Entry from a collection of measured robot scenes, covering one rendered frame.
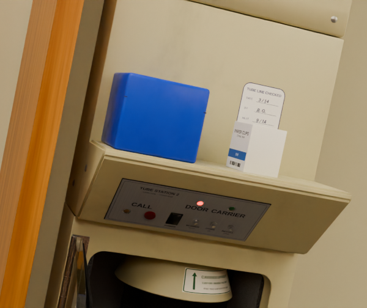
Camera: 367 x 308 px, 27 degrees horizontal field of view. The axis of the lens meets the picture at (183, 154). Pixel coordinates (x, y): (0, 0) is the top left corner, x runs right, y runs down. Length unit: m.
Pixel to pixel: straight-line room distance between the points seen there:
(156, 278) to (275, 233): 0.18
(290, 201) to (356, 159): 0.65
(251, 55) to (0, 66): 0.53
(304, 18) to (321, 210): 0.26
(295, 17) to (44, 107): 0.37
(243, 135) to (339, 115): 0.63
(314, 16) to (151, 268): 0.41
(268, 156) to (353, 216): 0.67
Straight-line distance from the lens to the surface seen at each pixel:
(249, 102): 1.03
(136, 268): 1.09
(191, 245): 1.04
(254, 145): 0.95
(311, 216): 0.99
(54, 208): 1.43
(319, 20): 1.07
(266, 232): 1.01
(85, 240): 1.00
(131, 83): 0.88
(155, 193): 0.92
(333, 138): 1.57
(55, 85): 0.89
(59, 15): 0.89
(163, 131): 0.89
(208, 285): 1.08
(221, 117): 1.02
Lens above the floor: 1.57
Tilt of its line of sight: 3 degrees down
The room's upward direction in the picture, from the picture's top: 12 degrees clockwise
